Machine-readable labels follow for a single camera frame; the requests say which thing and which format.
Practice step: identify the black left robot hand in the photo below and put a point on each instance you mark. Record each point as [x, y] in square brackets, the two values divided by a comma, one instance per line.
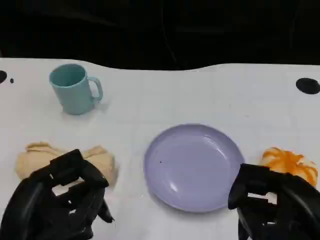
[30, 200]

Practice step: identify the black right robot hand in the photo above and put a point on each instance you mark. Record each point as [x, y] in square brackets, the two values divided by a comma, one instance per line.
[297, 212]

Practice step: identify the orange and white bread roll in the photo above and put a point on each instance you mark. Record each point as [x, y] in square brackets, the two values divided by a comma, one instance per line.
[287, 160]

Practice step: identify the lilac plate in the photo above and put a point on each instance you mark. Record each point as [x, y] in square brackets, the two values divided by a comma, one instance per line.
[195, 170]

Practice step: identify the pale green mug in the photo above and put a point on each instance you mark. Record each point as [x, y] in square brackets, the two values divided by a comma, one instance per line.
[72, 97]

